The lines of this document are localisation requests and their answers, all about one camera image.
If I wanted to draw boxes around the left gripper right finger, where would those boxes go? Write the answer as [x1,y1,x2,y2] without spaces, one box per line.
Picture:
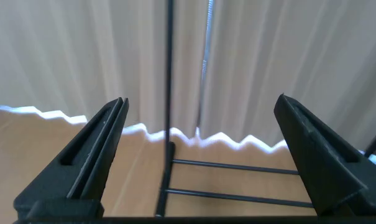
[273,93,376,217]

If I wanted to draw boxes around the black clothes rack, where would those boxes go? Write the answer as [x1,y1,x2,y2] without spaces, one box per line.
[155,0,376,218]

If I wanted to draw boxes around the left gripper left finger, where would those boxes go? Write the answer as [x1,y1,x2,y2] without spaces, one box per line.
[13,96,130,218]

